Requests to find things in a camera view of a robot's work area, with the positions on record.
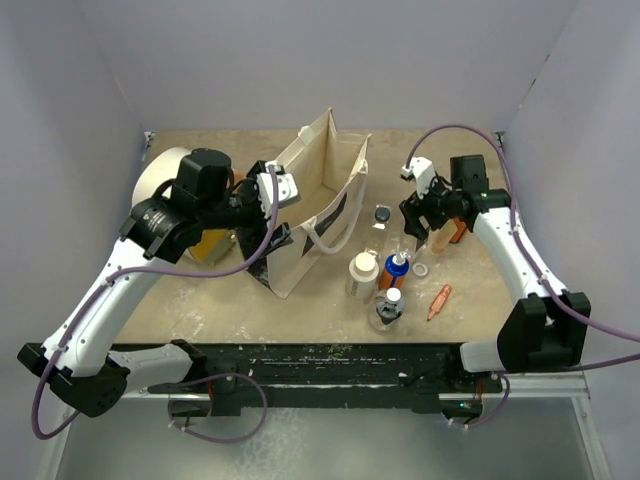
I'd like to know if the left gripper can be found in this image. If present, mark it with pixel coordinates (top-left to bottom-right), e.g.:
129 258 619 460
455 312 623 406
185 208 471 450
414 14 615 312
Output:
199 162 293 256

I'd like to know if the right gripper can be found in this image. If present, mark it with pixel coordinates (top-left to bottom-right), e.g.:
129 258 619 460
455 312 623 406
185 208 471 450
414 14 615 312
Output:
400 170 463 240

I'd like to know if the clear square bottle dark cap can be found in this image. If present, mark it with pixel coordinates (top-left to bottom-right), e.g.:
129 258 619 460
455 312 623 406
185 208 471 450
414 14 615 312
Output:
365 204 392 261

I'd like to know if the canvas tote bag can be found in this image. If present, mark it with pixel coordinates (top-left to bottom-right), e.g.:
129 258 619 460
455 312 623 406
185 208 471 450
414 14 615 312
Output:
248 109 370 299

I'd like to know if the white bottle beige cap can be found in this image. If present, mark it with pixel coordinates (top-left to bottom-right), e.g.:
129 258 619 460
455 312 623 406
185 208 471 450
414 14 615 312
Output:
345 252 379 300

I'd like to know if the small clear bottle white cap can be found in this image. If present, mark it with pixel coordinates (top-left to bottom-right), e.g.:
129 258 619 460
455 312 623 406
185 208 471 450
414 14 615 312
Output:
369 287 405 332

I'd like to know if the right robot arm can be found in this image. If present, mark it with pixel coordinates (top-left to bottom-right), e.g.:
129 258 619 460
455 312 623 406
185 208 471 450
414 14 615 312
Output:
400 155 591 391

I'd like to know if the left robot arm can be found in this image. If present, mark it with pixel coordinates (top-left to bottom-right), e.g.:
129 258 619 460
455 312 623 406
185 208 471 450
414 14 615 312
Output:
18 148 299 418

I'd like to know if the beige tube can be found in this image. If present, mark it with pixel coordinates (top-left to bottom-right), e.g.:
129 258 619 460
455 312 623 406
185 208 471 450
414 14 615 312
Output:
431 219 457 254

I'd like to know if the orange bottle blue pump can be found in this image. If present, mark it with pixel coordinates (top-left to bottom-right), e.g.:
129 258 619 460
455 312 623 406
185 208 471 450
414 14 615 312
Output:
378 252 410 290

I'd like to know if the white round container orange lid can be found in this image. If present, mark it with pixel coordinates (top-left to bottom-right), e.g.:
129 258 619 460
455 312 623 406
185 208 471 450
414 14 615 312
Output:
120 147 252 264

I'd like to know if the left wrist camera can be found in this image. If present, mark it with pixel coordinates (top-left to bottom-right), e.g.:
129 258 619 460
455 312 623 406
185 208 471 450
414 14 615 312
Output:
256 161 300 212

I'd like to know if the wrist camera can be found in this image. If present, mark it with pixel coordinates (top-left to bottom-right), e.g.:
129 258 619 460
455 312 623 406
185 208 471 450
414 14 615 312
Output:
256 161 300 212
400 157 436 197

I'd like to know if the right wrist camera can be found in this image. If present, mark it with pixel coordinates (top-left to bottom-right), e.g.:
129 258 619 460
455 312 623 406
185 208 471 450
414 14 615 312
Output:
400 157 436 197

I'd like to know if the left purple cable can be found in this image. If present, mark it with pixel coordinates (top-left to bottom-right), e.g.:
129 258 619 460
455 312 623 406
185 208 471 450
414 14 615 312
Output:
30 167 281 441

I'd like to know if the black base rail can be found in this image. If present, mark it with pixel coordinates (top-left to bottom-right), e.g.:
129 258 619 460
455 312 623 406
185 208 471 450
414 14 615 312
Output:
137 343 502 416

